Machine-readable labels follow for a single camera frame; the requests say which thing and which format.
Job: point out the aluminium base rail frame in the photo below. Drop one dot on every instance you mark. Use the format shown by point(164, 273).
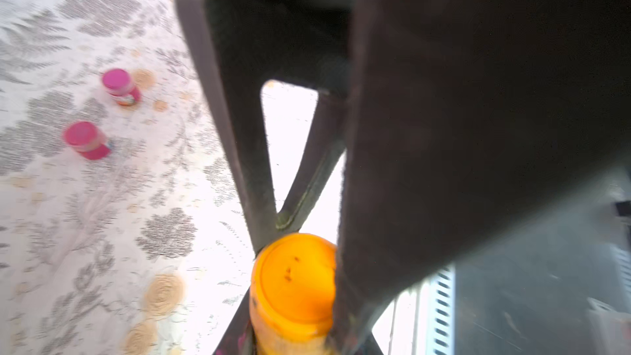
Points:
point(424, 317)

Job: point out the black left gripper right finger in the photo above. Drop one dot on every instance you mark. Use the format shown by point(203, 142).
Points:
point(369, 347)

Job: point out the orange paint jar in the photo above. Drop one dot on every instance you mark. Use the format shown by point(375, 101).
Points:
point(292, 295)

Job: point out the floral patterned table mat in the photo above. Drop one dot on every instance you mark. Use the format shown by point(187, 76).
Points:
point(144, 251)

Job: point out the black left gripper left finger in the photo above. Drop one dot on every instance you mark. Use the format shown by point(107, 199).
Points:
point(239, 338)

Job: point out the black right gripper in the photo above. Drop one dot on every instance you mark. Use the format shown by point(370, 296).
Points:
point(239, 45)

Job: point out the magenta paint jar with label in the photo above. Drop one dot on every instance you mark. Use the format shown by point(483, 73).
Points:
point(121, 87)

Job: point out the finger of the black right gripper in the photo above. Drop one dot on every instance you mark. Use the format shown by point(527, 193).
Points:
point(465, 118)

